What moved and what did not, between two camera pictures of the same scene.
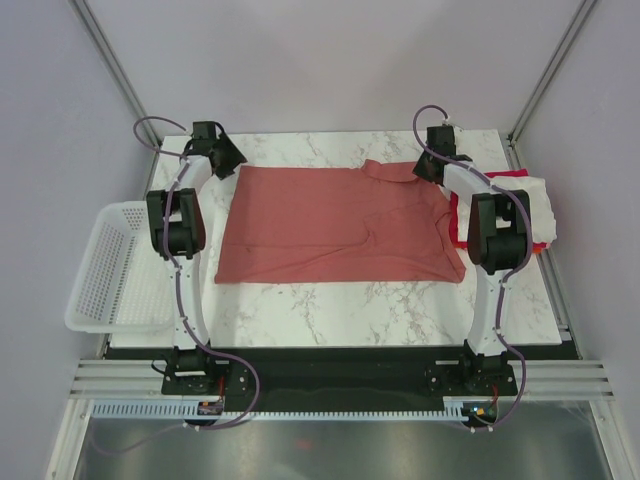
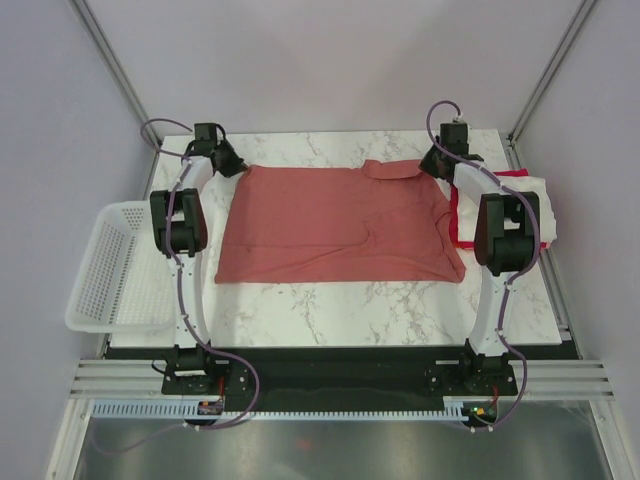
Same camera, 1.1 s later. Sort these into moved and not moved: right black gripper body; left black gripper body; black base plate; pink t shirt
Moved: right black gripper body
Not moved: pink t shirt; black base plate; left black gripper body
